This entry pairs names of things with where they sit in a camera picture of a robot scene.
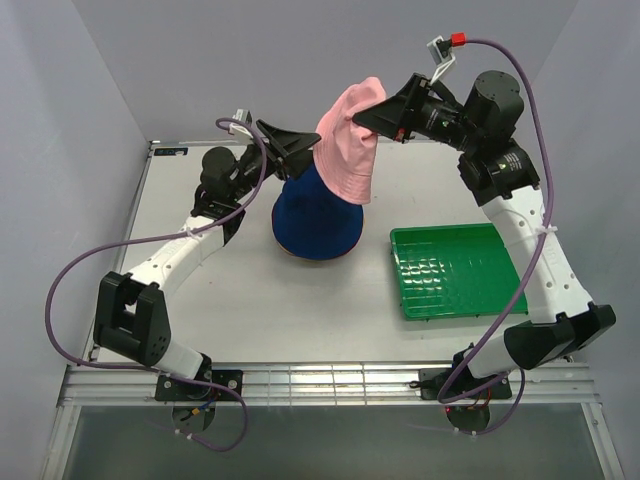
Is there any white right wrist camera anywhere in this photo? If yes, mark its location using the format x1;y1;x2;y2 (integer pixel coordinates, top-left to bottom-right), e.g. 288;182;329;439
427;32;467;85

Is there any pink bucket hat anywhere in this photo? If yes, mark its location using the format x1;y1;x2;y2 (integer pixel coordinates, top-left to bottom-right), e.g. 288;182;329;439
313;76;386;205

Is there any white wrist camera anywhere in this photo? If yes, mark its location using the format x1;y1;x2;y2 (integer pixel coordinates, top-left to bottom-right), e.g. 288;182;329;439
228;108;253;142
427;32;467;85

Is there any dark red bucket hat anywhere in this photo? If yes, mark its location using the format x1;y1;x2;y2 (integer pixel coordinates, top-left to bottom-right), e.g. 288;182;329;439
271;210;365;258

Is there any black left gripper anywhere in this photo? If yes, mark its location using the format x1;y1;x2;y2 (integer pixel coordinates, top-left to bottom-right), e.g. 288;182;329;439
229;120;322;203

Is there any green plastic tray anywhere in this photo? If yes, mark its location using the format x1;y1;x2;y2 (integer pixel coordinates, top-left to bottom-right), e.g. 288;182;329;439
390;223;519;321

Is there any aluminium front rail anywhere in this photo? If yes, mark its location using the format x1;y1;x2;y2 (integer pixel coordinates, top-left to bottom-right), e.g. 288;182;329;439
58;361;600;407

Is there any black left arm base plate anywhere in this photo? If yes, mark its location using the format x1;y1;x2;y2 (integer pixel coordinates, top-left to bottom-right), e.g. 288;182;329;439
153;369;244;402

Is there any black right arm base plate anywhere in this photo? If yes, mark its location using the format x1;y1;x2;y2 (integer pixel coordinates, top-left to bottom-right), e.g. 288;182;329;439
408;368;512;400

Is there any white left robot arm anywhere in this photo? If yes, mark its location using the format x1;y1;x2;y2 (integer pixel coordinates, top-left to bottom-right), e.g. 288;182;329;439
93;119;321;400

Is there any blue bucket hat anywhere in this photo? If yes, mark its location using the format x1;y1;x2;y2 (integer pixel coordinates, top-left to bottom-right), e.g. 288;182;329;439
271;166;364;261

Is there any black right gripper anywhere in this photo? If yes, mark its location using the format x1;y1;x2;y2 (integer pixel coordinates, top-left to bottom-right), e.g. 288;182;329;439
351;73;480;153

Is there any yellow bucket hat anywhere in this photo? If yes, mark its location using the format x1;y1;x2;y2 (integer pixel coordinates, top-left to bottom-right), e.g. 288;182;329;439
277;244;355;264

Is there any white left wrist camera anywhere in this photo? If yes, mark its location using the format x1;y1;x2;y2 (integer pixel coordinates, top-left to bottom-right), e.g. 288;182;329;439
228;108;253;142

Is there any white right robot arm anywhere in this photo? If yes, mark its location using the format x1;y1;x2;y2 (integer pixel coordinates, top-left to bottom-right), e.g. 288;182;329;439
353;70;616;402

